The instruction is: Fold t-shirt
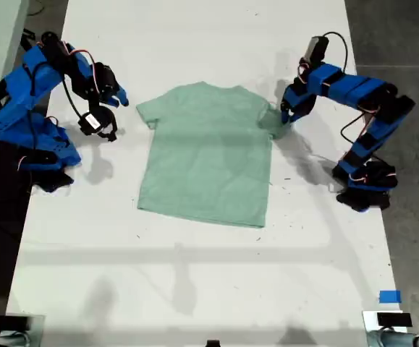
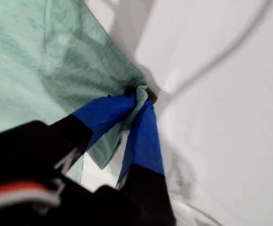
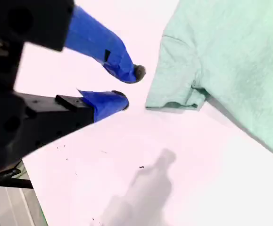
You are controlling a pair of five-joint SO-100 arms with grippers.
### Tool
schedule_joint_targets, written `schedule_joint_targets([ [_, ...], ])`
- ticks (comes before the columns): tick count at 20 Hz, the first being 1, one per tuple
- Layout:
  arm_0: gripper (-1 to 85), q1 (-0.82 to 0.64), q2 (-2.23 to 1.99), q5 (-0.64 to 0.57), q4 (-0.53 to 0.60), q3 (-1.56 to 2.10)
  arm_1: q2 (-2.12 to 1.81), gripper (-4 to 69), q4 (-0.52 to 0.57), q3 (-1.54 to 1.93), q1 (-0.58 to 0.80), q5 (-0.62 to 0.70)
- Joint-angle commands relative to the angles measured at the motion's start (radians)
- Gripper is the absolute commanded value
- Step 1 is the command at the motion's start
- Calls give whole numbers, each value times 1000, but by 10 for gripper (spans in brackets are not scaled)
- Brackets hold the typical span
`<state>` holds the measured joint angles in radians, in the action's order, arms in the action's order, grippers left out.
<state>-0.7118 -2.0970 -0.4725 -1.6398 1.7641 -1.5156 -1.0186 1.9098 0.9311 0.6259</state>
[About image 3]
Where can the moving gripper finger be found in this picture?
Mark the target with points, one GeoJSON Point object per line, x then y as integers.
{"type": "Point", "coordinates": [96, 40]}

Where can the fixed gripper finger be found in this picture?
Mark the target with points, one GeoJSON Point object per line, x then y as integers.
{"type": "Point", "coordinates": [103, 106]}

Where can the pale green T-shirt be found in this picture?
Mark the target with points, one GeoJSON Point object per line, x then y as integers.
{"type": "Point", "coordinates": [233, 58]}

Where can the black stand leg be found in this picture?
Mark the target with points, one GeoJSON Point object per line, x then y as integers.
{"type": "Point", "coordinates": [13, 183]}

